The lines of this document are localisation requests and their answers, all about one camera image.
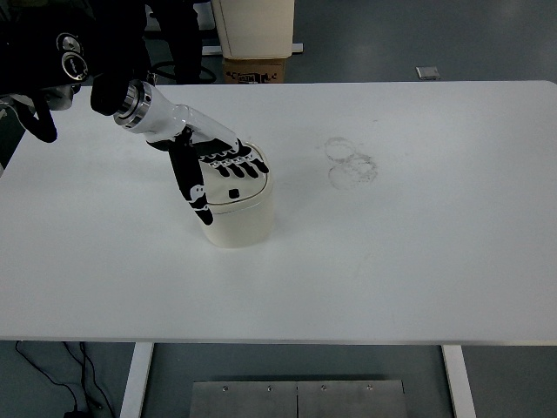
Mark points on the white table leg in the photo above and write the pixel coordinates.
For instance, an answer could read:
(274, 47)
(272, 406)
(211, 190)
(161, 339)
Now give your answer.
(136, 383)
(459, 383)

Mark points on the grey metal plate with screws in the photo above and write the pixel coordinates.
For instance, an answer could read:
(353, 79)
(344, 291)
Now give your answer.
(300, 400)

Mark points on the large cream plastic container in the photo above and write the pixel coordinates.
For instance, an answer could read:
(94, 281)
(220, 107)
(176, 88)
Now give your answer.
(257, 26)

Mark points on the person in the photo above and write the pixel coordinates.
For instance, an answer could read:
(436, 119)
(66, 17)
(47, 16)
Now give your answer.
(187, 39)

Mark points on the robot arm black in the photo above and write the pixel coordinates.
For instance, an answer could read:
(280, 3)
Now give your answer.
(109, 48)

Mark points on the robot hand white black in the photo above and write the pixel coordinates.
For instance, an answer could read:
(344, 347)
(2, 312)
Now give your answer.
(174, 117)

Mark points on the grey floor socket plate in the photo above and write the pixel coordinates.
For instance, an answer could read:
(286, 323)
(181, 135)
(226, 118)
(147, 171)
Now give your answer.
(427, 72)

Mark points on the cream trash bin with lid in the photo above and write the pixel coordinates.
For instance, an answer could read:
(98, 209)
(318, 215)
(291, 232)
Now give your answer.
(243, 217)

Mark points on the cardboard box with black print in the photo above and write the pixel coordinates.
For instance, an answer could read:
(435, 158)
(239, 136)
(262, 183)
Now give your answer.
(254, 69)

